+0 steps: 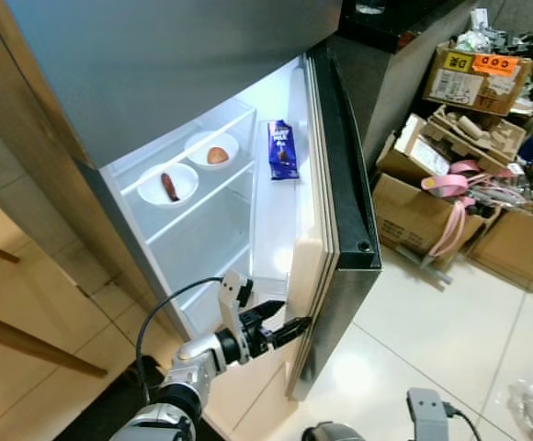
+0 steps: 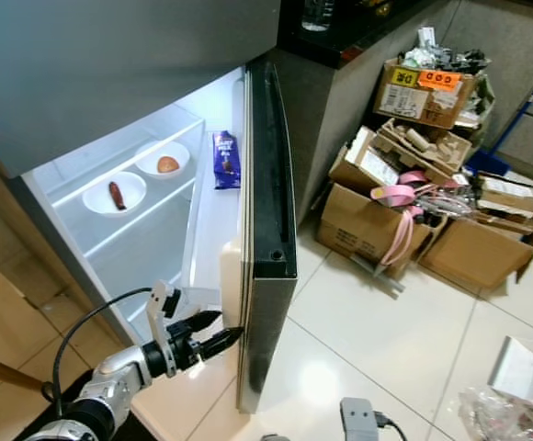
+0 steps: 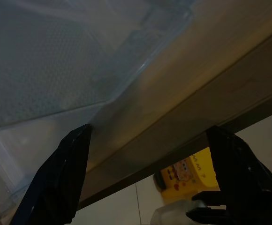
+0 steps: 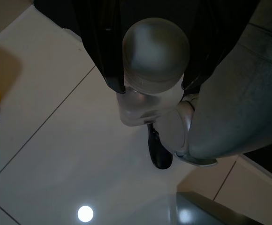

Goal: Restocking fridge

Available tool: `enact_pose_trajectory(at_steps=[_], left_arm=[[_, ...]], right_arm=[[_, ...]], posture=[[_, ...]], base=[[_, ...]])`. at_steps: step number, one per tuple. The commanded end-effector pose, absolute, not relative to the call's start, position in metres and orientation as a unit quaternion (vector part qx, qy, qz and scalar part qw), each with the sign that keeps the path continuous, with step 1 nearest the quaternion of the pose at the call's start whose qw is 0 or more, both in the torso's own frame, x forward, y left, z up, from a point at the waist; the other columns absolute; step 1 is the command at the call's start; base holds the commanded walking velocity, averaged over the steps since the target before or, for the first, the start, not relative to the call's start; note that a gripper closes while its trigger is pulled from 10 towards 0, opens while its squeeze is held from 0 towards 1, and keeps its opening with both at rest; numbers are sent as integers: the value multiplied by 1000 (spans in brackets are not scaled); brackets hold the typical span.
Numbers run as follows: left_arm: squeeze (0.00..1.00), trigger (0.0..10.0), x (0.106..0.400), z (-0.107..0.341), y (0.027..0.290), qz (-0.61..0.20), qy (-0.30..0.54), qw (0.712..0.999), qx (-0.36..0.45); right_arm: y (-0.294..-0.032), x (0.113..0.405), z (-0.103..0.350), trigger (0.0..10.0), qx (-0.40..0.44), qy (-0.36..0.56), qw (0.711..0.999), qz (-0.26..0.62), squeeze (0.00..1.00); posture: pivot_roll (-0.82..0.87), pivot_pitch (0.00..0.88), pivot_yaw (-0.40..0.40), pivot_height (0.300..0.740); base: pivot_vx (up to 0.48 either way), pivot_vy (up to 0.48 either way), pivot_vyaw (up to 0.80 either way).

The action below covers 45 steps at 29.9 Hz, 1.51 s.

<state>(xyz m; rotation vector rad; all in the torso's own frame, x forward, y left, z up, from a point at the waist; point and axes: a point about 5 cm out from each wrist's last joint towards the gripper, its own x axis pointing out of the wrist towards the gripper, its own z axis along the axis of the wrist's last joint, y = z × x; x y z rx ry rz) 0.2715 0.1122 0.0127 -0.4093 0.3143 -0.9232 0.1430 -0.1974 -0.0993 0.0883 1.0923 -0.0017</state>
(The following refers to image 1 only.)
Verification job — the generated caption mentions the plain brown cardboard box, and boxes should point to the plain brown cardboard box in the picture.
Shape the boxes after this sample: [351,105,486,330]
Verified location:
[467,204,533,286]

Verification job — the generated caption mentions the black kitchen countertop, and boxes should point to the black kitchen countertop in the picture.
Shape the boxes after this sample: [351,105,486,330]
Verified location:
[337,0,477,54]

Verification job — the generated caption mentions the white bowl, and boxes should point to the white bowl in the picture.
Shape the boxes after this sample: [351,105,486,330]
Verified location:
[135,162,200,208]
[183,130,241,172]

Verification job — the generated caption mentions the silver fridge freezer door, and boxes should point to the silver fridge freezer door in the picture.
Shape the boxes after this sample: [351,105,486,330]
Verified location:
[3,0,343,171]

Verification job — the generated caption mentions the packaging waste pile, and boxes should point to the packaging waste pile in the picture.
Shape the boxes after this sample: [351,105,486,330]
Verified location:
[455,7,533,58]

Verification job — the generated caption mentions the wooden table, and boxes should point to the wooden table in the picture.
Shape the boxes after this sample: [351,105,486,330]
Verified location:
[0,234,109,379]

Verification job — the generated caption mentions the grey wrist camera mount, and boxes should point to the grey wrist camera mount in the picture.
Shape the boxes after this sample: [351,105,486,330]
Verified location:
[405,387,450,441]
[217,268,255,343]

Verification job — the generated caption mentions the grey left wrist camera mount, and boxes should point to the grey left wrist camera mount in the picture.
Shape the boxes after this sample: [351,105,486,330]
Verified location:
[217,268,255,343]

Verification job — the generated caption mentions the silver fridge body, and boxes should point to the silver fridge body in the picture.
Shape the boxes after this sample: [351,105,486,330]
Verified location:
[0,0,318,368]

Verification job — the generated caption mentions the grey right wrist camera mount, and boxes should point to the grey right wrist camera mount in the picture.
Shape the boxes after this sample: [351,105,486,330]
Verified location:
[405,387,450,441]

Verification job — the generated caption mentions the pink strap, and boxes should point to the pink strap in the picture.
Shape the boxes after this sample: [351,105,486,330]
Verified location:
[420,159,493,260]

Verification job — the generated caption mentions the tall clear water bottle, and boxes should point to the tall clear water bottle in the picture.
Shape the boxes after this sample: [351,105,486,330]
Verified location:
[353,0,389,16]

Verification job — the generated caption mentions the purple chocolate bar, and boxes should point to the purple chocolate bar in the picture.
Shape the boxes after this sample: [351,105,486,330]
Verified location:
[266,119,301,182]

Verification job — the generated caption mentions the brown sausage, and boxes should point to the brown sausage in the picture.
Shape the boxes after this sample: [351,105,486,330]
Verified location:
[160,171,181,204]

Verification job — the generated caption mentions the open cardboard box white packs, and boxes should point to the open cardboard box white packs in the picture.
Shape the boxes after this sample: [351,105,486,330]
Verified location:
[375,113,453,189]

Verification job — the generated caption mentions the brown cardboard pulp tray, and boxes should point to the brown cardboard pulp tray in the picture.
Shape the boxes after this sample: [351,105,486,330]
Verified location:
[427,104,529,173]

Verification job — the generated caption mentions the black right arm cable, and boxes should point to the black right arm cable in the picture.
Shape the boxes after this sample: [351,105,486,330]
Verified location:
[441,401,484,441]

